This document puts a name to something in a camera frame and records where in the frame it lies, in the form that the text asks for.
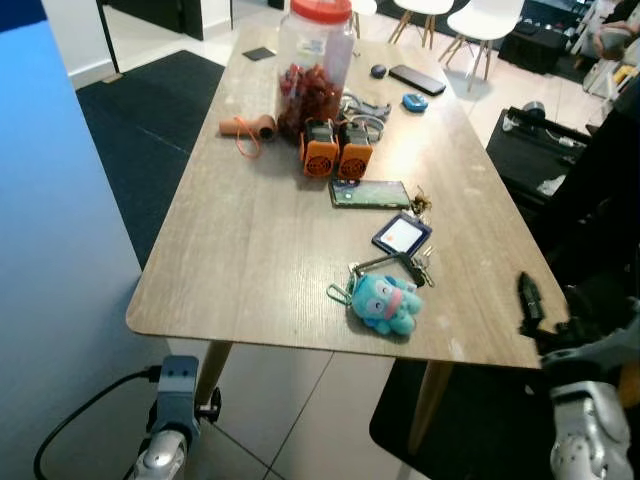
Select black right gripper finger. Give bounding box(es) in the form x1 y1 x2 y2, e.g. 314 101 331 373
517 272 547 337

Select black floor mat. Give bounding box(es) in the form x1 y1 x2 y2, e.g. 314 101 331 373
78 50 226 269
370 358 561 480

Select person in black clothes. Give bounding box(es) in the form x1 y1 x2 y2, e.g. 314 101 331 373
545 75 640 296

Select black open case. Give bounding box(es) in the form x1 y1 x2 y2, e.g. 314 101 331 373
487 103 591 216

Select dark blue badge holder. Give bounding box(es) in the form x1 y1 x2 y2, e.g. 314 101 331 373
372 213 433 258

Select brown key bunch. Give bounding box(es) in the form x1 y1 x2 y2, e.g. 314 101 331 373
410 185 433 213

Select smartphone with lit screen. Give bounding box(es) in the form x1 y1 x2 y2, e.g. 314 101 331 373
329 180 412 209

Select orange and black device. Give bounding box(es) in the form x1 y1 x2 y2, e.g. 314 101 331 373
300 120 341 179
335 125 376 181

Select black flat phone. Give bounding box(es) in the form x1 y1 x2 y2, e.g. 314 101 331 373
388 65 447 97

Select black storage box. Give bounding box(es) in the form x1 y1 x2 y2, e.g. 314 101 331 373
497 0 601 76

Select white chair with wooden legs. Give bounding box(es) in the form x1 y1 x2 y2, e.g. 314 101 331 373
388 0 456 46
350 0 379 39
440 0 528 93

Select clear jar with red lid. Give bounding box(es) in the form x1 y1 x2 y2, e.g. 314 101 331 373
275 0 356 141

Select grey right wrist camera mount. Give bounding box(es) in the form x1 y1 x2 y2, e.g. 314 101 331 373
543 318 640 386

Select teal plush toy keychain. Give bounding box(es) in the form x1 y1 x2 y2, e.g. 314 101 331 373
327 250 437 337

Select grey cable bundle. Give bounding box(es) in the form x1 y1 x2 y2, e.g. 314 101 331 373
340 92 393 126

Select orange cylinder handle with loop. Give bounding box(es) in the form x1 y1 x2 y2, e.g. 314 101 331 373
220 113 278 159

